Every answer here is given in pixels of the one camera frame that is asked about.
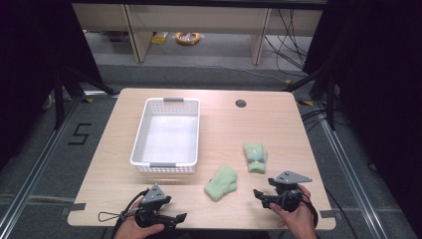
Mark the grey tape strip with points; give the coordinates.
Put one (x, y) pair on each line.
(77, 207)
(327, 214)

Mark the person's left hand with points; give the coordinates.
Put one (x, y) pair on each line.
(132, 229)

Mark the green mitten with face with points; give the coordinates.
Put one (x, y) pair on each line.
(255, 158)

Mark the green plush toy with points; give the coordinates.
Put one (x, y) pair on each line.
(221, 184)

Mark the light wooden shelf unit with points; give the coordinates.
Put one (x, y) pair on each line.
(199, 21)

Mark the black metal stand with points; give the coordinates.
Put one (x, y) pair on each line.
(61, 96)
(326, 96)

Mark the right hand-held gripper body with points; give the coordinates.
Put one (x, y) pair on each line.
(289, 195)

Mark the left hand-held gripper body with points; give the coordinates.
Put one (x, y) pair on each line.
(153, 194)

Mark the white plastic basket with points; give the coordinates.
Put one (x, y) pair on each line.
(167, 139)

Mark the person's right hand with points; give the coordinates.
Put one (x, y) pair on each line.
(298, 222)

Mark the black curtain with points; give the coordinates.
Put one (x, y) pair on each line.
(378, 99)
(36, 73)

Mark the aluminium floor rail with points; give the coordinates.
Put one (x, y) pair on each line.
(33, 172)
(351, 179)

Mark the yellow packet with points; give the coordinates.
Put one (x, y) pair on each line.
(160, 38)

